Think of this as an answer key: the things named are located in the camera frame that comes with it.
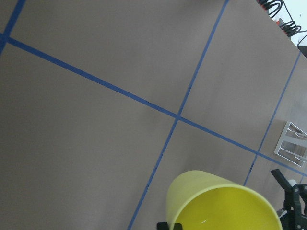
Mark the white wire cup rack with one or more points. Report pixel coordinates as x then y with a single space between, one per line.
292 145

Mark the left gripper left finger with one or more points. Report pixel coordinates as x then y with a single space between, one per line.
165 226

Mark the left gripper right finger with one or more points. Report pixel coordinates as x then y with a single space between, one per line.
293 215

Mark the yellow plastic cup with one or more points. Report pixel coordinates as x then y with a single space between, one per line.
200 200

